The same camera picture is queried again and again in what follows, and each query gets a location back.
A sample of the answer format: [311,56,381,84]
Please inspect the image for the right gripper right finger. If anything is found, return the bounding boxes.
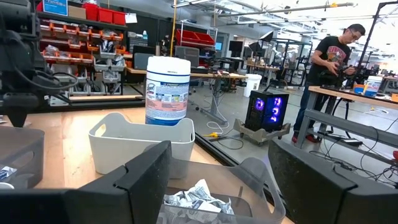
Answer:
[267,139,398,224]

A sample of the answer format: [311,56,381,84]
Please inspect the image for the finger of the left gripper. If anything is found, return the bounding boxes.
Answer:
[6,107,29,128]

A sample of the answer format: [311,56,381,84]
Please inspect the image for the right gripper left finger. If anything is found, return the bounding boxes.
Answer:
[0,140,172,224]

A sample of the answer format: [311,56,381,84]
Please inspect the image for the white alcohol pad packet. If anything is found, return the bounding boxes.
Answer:
[214,198,236,216]
[0,165,18,182]
[189,200,222,216]
[185,179,213,203]
[164,192,188,208]

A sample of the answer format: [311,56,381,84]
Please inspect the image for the translucent brown plastic bin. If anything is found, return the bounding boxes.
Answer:
[155,157,287,224]
[0,126,45,190]

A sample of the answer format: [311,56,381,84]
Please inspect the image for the metal shelf rack with bins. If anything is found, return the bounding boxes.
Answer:
[36,11,129,98]

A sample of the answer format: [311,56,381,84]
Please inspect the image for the black power brick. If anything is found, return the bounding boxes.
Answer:
[340,138,364,147]

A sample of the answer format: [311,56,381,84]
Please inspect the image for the blue sign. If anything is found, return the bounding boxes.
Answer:
[42,0,69,17]

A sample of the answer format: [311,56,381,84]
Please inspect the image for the grey wheeled dolly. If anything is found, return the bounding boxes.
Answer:
[233,118,292,147]

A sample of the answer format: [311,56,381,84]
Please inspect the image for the brown cardboard box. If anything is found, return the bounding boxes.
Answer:
[67,5,88,20]

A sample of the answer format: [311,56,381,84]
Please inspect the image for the wooden top workbench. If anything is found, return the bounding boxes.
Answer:
[295,85,398,166]

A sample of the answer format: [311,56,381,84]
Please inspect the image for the red storage bin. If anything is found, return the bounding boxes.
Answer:
[98,7,114,24]
[112,11,127,26]
[82,2,100,21]
[194,32,216,47]
[175,29,201,44]

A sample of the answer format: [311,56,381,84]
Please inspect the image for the black computer purple fans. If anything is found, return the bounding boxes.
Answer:
[244,90,290,133]

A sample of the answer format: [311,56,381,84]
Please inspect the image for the white paper sheet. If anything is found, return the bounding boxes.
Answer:
[124,12,139,24]

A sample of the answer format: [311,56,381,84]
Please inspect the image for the black device on workbench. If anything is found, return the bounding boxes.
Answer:
[319,63,357,90]

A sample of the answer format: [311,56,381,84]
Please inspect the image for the white plastic bucket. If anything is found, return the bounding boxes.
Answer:
[243,73,263,98]

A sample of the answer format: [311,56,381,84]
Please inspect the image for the white canister on workbench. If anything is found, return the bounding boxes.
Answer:
[363,75,384,98]

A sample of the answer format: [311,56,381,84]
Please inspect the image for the white wipes canister blue label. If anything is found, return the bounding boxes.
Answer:
[144,55,192,127]

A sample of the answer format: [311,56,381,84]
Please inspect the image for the person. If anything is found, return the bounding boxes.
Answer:
[291,23,367,144]

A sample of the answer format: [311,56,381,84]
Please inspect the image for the wooden top desk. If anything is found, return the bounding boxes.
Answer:
[126,67,249,126]

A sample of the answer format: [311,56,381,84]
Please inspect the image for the grey office chair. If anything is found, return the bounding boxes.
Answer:
[174,45,201,68]

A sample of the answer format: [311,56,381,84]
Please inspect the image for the white floor cable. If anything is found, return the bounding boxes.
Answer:
[206,90,231,132]

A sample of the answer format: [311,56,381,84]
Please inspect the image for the yellow cable with plug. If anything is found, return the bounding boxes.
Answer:
[169,0,220,139]

